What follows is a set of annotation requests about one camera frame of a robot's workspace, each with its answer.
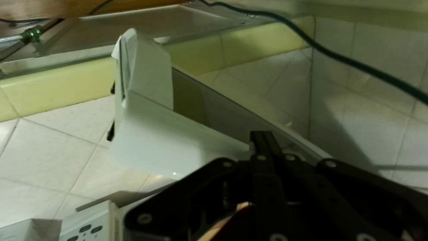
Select black power cable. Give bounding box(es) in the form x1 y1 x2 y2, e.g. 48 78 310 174
195 0 428 106

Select wooden window sill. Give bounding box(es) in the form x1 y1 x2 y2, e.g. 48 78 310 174
0 0 185 20

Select white microwave oven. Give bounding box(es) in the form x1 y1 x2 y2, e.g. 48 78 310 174
0 27 332 241

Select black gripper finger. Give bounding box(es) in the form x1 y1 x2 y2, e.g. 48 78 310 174
248 153 291 241
250 131 282 157

